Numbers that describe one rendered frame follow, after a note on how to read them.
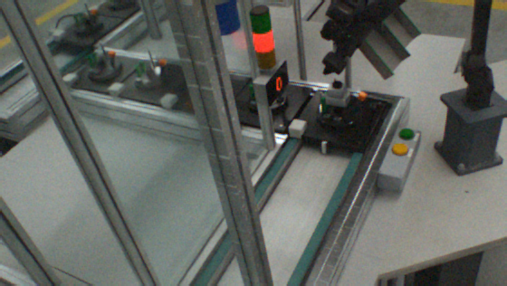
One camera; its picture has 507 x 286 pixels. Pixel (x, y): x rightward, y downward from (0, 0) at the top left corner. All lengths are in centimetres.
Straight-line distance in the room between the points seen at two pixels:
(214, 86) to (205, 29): 5
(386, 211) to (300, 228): 26
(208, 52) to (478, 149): 117
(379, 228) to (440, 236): 16
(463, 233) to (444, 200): 12
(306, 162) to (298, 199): 15
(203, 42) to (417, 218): 108
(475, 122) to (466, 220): 26
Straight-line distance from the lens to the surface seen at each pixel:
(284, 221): 134
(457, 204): 147
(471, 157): 152
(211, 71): 44
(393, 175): 138
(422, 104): 179
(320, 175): 144
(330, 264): 119
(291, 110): 159
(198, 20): 41
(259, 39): 123
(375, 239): 136
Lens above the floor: 194
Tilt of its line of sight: 40 degrees down
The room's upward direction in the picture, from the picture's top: 11 degrees counter-clockwise
